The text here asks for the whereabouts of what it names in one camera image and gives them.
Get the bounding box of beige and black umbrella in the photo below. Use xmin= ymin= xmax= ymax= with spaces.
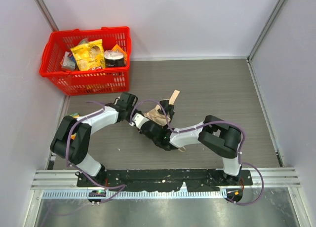
xmin=142 ymin=89 xmax=187 ymax=153

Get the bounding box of red plastic shopping basket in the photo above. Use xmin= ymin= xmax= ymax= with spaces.
xmin=39 ymin=26 xmax=132 ymax=95

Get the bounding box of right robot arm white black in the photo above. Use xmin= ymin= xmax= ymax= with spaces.
xmin=132 ymin=114 xmax=245 ymax=183

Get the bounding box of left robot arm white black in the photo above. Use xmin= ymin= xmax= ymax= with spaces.
xmin=50 ymin=92 xmax=138 ymax=185

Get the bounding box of orange snack packet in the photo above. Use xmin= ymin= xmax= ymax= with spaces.
xmin=111 ymin=44 xmax=127 ymax=67

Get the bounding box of white slotted cable duct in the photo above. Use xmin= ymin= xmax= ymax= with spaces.
xmin=42 ymin=189 xmax=227 ymax=200

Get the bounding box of grey small box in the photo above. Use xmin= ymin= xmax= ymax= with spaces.
xmin=60 ymin=51 xmax=76 ymax=71

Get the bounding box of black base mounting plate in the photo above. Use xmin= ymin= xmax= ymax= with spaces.
xmin=76 ymin=169 xmax=253 ymax=192

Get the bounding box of orange juice carton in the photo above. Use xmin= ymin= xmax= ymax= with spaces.
xmin=70 ymin=113 xmax=79 ymax=118

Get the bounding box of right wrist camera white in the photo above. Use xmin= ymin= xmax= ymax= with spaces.
xmin=129 ymin=113 xmax=149 ymax=130

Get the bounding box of black cd spindle case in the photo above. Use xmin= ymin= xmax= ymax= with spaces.
xmin=104 ymin=50 xmax=125 ymax=68

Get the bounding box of yellow chips bag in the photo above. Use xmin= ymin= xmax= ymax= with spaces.
xmin=71 ymin=39 xmax=106 ymax=72

